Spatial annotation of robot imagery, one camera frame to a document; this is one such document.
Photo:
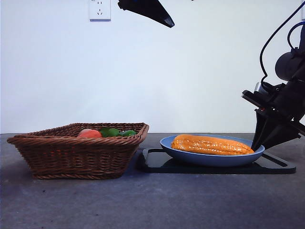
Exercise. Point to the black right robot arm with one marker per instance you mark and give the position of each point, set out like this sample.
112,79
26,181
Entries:
286,64

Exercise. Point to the blue round plate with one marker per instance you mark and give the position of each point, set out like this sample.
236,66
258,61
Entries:
209,161

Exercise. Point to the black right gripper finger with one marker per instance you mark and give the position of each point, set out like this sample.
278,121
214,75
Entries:
276,134
260,126

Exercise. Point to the brown wicker basket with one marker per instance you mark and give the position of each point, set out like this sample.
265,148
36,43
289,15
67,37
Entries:
71,162

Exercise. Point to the black rectangular tray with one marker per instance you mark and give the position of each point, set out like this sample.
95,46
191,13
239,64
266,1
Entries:
152,162

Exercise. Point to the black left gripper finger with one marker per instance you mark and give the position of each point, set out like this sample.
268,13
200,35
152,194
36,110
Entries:
147,8

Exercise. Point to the green leafy vegetable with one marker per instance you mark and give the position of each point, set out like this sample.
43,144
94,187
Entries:
108,132

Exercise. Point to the orange toy corn cob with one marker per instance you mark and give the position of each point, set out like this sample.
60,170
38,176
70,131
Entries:
209,145

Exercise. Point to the white wall socket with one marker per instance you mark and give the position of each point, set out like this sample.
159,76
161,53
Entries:
303,16
100,14

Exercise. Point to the green chili pepper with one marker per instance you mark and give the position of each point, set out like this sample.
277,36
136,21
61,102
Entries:
128,133

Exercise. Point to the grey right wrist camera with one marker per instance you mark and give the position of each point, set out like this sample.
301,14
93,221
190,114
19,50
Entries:
258,87

